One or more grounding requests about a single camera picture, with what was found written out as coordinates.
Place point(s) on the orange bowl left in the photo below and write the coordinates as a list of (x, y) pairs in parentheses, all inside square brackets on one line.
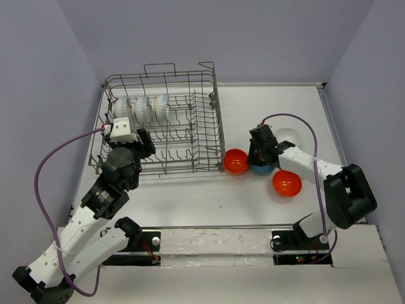
[(235, 161)]

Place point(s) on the grey wire dish rack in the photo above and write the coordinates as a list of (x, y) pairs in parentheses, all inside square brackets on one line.
[(192, 139)]

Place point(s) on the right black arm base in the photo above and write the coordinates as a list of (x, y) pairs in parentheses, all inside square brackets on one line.
[(292, 250)]

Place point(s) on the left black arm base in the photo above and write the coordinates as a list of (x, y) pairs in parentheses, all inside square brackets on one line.
[(145, 253)]

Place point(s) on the orange bowl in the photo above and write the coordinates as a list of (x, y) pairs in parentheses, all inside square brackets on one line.
[(287, 183), (235, 161)]

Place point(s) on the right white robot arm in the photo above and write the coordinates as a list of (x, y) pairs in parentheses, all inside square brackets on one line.
[(347, 193)]

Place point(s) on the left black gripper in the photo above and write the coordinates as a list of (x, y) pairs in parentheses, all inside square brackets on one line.
[(146, 137)]

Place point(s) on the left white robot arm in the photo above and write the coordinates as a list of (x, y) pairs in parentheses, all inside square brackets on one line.
[(53, 277)]

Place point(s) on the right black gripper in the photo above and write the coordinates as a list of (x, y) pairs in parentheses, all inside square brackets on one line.
[(252, 160)]

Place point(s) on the white square dish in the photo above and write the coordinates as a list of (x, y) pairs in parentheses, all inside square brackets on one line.
[(288, 134)]

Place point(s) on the blue bowl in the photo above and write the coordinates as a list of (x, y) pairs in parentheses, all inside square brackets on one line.
[(262, 171)]

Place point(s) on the orange bowl right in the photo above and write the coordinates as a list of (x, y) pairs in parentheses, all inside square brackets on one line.
[(287, 183)]

